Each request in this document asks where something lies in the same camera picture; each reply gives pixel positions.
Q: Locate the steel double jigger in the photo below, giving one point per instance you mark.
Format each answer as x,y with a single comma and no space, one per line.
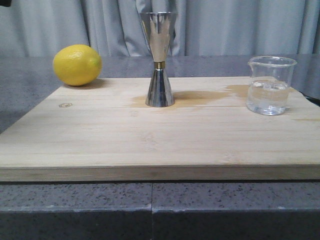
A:
158,28

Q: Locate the glass beaker with liquid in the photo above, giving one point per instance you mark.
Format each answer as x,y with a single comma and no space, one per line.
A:
270,83

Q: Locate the wooden cutting board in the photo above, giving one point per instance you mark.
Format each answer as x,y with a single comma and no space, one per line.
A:
105,132

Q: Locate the yellow lemon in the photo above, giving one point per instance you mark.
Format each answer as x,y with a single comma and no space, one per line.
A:
77,65

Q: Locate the grey curtain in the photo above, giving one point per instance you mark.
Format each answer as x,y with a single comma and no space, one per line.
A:
40,28

